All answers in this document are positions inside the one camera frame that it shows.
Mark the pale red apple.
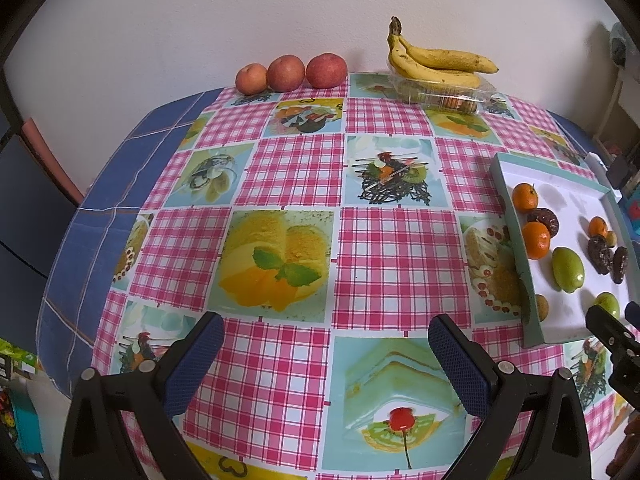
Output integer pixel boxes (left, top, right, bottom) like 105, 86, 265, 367
235, 63, 269, 96

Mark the dark furniture panel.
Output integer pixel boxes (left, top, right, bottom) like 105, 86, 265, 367
0, 130, 81, 341

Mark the yellow spotted banana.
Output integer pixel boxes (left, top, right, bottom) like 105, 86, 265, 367
388, 30, 482, 90
390, 16, 500, 74

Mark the dark brown date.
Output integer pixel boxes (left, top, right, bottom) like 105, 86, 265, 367
587, 235, 615, 277
525, 208, 559, 238
612, 246, 630, 285

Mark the reddish brown object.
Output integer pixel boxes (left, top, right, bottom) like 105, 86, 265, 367
605, 410, 640, 480

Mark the green mango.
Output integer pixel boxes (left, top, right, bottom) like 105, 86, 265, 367
551, 246, 585, 293
594, 292, 621, 318

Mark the teal box red mark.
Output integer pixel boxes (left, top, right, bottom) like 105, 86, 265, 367
620, 197, 640, 236

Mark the pink plaid fruit-print tablecloth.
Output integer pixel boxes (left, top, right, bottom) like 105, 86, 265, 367
90, 72, 640, 480

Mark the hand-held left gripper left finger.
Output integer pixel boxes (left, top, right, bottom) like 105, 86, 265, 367
60, 311, 226, 480

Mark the black device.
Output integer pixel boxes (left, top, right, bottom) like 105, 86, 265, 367
606, 156, 630, 191

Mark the green packet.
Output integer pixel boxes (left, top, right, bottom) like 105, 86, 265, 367
0, 337, 40, 376

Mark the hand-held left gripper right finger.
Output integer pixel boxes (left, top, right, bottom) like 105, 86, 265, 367
428, 313, 593, 480

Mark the clear plastic container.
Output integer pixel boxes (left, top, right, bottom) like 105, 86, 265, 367
392, 72, 497, 114

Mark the blue tablecloth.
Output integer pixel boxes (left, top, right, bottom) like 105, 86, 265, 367
36, 87, 223, 401

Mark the white tray teal rim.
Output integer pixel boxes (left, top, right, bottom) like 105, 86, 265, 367
490, 152, 640, 348

